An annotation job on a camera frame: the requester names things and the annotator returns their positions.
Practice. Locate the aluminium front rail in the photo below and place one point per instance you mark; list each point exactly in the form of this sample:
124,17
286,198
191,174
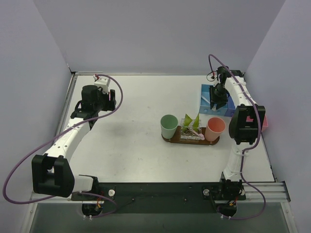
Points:
273,192

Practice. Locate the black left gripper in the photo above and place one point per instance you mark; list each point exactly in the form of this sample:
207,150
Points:
112,100

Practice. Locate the brown wooden oval tray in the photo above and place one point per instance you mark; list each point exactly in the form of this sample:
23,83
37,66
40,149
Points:
176,139

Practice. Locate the blue plastic organizer box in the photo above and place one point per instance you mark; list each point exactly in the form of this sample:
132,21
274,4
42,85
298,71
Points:
227,110

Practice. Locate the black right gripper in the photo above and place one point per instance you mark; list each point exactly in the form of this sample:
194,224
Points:
217,99

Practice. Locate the orange plastic cup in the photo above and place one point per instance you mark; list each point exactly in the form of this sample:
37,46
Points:
215,126

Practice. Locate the green plastic cup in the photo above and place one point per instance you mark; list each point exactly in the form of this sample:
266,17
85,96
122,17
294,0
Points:
169,125

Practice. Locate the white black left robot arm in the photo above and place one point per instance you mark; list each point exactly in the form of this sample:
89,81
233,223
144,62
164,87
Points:
51,172

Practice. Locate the green toothpaste tube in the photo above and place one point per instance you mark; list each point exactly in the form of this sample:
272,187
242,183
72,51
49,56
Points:
196,122
187,121

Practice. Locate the pink plastic drawer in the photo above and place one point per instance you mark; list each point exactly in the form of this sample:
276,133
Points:
264,124

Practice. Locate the clear textured plastic holder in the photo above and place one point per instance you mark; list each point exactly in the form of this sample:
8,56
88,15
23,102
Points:
187,134

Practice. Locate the aluminium table edge rail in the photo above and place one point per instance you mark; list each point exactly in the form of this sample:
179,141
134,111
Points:
67,101

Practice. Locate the pink white toothbrush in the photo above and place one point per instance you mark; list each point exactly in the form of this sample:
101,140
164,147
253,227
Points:
202,137

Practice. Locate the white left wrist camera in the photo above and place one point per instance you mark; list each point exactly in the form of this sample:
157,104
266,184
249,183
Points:
102,83

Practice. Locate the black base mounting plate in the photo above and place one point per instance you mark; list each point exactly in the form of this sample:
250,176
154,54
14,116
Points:
162,198

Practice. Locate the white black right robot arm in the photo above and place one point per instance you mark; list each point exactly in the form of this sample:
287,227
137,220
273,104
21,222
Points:
246,122

